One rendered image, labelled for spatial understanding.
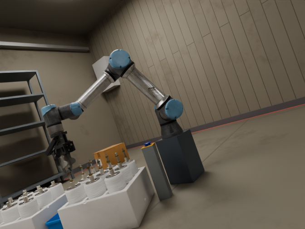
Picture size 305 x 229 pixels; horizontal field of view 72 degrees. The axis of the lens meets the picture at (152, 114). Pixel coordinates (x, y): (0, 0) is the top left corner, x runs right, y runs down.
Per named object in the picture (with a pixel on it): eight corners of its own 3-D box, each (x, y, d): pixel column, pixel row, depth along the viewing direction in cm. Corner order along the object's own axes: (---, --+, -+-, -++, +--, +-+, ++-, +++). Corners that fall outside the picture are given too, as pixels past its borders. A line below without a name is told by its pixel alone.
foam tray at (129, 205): (101, 206, 143) (93, 181, 144) (154, 192, 136) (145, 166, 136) (68, 244, 105) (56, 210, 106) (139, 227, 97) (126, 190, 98)
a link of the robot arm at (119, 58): (179, 111, 138) (116, 52, 132) (189, 107, 124) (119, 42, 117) (168, 124, 135) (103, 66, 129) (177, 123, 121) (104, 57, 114)
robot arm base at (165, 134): (169, 134, 152) (164, 121, 152) (187, 130, 143) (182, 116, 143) (157, 141, 140) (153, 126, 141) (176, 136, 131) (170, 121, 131)
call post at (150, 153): (161, 195, 126) (144, 146, 127) (172, 192, 125) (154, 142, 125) (159, 201, 119) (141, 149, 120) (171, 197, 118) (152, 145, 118)
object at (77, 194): (72, 223, 111) (61, 191, 112) (88, 213, 118) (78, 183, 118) (80, 226, 105) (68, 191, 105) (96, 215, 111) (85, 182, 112)
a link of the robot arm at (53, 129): (43, 129, 110) (56, 126, 117) (46, 137, 110) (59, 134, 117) (53, 125, 107) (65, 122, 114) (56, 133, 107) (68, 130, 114)
